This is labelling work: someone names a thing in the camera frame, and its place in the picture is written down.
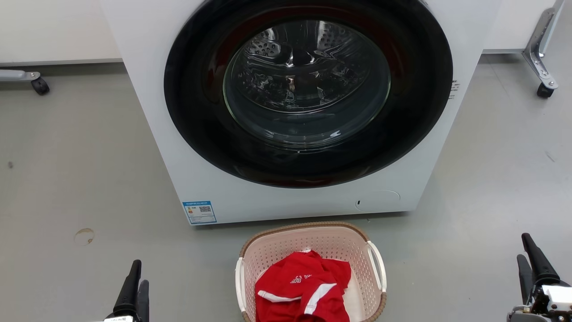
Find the white partition panel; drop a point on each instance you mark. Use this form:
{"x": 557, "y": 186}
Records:
{"x": 49, "y": 29}
{"x": 509, "y": 24}

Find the white front-load washing machine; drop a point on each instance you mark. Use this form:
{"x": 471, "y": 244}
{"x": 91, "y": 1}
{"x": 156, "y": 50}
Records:
{"x": 170, "y": 147}

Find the black round washer door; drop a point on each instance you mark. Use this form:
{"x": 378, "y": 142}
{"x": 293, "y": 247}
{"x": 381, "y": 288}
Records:
{"x": 196, "y": 107}

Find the grey warning text label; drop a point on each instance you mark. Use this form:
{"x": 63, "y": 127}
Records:
{"x": 454, "y": 87}

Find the round white filter cover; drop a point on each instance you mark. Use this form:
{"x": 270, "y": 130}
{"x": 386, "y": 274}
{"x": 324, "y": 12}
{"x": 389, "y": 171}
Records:
{"x": 380, "y": 201}

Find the red garment with white stripes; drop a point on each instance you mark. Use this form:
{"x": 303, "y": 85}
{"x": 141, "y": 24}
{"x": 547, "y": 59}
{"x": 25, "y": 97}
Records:
{"x": 304, "y": 286}

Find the grey metal partition leg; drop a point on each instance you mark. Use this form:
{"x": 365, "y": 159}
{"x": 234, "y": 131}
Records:
{"x": 15, "y": 74}
{"x": 538, "y": 49}

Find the blue energy label sticker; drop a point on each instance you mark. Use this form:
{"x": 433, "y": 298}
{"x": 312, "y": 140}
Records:
{"x": 199, "y": 212}

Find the pink perforated laundry basket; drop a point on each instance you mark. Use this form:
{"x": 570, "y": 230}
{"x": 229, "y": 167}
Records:
{"x": 286, "y": 246}

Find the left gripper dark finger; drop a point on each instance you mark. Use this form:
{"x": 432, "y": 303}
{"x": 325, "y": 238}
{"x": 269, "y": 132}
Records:
{"x": 143, "y": 304}
{"x": 128, "y": 290}

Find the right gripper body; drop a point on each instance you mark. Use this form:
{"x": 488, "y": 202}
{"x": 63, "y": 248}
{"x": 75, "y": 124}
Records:
{"x": 552, "y": 306}

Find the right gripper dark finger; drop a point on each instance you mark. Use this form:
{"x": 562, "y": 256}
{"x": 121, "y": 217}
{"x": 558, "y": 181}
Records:
{"x": 526, "y": 279}
{"x": 540, "y": 266}

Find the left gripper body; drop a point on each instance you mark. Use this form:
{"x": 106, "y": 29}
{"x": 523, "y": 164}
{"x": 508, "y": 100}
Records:
{"x": 119, "y": 319}

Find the black caster wheel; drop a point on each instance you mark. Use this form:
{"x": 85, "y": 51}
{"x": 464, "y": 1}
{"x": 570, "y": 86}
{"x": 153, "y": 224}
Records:
{"x": 544, "y": 91}
{"x": 40, "y": 86}

